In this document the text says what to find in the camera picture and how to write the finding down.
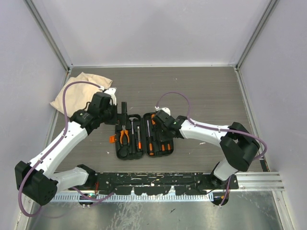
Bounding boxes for orange black needle nose pliers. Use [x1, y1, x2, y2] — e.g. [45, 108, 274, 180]
[119, 125, 130, 146]

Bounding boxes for orange handle black shaft screwdriver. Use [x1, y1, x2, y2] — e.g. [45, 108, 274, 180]
[151, 114, 156, 126]

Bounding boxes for black orange grip screwdriver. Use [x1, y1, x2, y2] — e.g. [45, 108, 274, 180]
[146, 120, 154, 156]

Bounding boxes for black plastic tool case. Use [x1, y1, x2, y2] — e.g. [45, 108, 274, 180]
[109, 112, 174, 160]

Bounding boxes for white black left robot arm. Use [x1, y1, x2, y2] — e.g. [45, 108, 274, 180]
[14, 88, 118, 206]

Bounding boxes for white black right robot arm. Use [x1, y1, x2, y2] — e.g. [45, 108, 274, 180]
[152, 110, 260, 189]

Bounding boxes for beige cloth drawstring bag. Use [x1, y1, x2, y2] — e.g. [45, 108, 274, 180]
[50, 72, 113, 117]

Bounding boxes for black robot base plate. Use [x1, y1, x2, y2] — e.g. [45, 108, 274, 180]
[68, 172, 240, 196]

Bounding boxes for white slotted cable duct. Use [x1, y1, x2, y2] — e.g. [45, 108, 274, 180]
[51, 191, 213, 203]

